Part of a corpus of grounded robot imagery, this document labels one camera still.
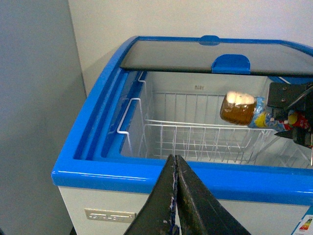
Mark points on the white chest freezer blue rim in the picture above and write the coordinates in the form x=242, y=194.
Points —
x=104, y=190

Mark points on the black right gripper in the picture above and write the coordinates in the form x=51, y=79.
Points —
x=285, y=98

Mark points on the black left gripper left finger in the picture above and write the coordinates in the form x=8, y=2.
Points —
x=158, y=215

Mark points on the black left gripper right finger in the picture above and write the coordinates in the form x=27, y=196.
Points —
x=200, y=213

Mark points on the glass sliding freezer lid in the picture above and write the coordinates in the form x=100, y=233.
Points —
x=215, y=55

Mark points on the lemon tea drink bottle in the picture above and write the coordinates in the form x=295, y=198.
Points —
x=246, y=110

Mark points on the white wire freezer basket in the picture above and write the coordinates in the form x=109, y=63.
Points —
x=179, y=113

